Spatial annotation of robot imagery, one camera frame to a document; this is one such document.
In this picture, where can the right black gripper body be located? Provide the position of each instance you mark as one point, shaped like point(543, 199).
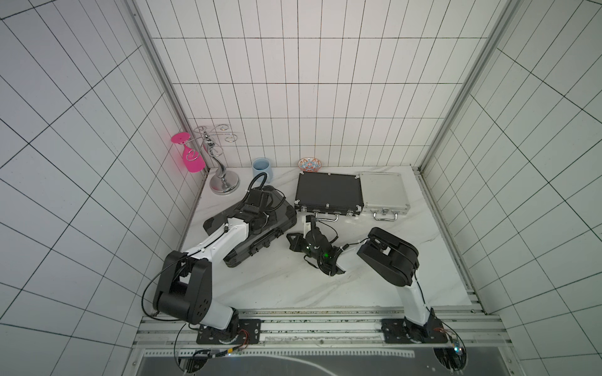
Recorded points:
point(306, 236)

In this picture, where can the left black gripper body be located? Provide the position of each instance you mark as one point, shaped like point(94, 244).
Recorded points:
point(268, 220)

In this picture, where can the black poker case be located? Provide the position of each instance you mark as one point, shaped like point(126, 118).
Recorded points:
point(280, 221)
point(329, 194)

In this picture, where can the silver poker case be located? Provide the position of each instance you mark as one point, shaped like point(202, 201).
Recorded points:
point(384, 196)

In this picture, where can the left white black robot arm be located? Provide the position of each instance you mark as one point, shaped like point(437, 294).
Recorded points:
point(185, 284)

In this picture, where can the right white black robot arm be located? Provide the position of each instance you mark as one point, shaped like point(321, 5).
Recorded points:
point(396, 261)

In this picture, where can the light blue mug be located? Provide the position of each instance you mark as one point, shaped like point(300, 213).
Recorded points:
point(262, 165)

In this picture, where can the colourful patterned bowl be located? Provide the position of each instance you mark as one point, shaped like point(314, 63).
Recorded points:
point(309, 164)

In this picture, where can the pink wine glass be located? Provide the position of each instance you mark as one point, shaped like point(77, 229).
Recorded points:
point(192, 159)

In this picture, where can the silver wire glass holder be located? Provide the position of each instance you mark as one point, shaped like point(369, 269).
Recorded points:
point(224, 181)

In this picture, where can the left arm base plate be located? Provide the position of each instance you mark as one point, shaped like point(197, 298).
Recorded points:
point(242, 331)

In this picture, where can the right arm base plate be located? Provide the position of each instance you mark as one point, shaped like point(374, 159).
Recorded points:
point(402, 331)

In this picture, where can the aluminium mounting rail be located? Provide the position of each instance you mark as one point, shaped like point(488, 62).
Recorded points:
point(369, 329)

